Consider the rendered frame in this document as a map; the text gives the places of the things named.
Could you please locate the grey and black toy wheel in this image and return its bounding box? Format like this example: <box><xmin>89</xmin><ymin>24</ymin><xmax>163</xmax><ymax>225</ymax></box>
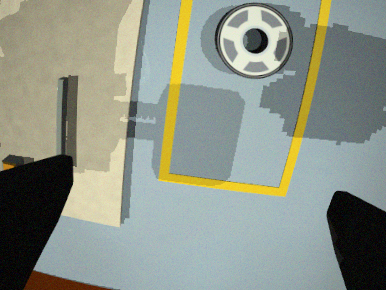
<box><xmin>214</xmin><ymin>3</ymin><xmax>294</xmax><ymax>80</ymax></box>

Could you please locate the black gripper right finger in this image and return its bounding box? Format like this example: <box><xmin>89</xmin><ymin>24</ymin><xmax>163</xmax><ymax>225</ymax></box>
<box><xmin>326</xmin><ymin>190</ymin><xmax>386</xmax><ymax>290</ymax></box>

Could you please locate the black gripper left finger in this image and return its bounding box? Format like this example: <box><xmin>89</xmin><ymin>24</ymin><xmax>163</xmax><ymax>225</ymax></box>
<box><xmin>0</xmin><ymin>154</ymin><xmax>73</xmax><ymax>290</ymax></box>

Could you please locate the yellow rectangular outline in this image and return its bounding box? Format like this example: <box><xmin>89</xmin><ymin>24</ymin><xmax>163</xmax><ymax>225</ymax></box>
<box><xmin>158</xmin><ymin>0</ymin><xmax>331</xmax><ymax>197</ymax></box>

